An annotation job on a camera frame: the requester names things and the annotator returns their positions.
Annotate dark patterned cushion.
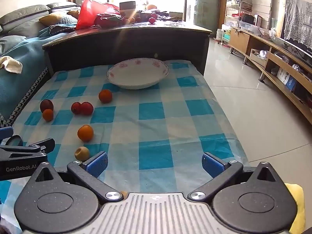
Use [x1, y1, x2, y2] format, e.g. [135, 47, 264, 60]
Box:
[49, 17, 76, 36]

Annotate dark red plum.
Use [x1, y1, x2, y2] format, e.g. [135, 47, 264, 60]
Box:
[40, 99, 54, 113]

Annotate blue checked tablecloth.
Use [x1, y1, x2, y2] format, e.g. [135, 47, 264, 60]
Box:
[0, 60, 249, 221]

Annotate small orange mandarin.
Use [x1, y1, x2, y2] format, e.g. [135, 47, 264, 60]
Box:
[42, 109, 54, 122]

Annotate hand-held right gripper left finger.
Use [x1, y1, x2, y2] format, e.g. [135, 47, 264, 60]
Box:
[29, 151, 123, 203]

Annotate white wooden boards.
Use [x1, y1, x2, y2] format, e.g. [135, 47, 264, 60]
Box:
[252, 0, 274, 30]

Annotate dark coffee table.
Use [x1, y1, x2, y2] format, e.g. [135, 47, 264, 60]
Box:
[42, 19, 213, 76]

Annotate pale yellow round fruit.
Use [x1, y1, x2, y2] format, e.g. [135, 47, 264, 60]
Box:
[74, 146, 90, 161]

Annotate white floral plate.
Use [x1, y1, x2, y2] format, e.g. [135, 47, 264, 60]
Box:
[106, 58, 169, 90]

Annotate grey sofa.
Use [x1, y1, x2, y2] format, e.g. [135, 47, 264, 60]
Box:
[0, 2, 79, 54]

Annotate red plastic bag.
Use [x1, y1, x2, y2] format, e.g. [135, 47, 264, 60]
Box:
[76, 0, 121, 30]

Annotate yellow cloth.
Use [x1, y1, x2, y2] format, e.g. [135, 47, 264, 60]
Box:
[284, 183, 307, 232]

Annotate teal blanket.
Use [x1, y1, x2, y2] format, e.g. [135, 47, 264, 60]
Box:
[0, 27, 64, 128]

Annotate white metal rack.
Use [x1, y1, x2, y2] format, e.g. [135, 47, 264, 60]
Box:
[224, 4, 242, 45]

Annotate white bin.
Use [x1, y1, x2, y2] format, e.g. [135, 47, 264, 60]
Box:
[216, 28, 231, 46]

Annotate yellow cushion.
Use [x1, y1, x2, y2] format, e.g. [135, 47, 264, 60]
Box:
[39, 11, 74, 26]

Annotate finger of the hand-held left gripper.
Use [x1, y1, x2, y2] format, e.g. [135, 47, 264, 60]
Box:
[0, 126, 24, 147]
[0, 138, 56, 161]

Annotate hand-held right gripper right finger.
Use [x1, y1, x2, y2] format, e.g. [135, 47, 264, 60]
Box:
[188, 152, 283, 202]

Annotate blue box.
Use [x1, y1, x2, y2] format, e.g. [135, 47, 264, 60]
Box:
[285, 74, 297, 91]

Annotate white cloth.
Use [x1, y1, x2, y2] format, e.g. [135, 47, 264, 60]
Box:
[0, 56, 23, 74]

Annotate television with lace cover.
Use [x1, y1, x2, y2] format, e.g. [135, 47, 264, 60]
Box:
[280, 0, 312, 62]

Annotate wooden media cabinet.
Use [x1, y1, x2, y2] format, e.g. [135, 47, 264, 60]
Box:
[229, 26, 312, 125]

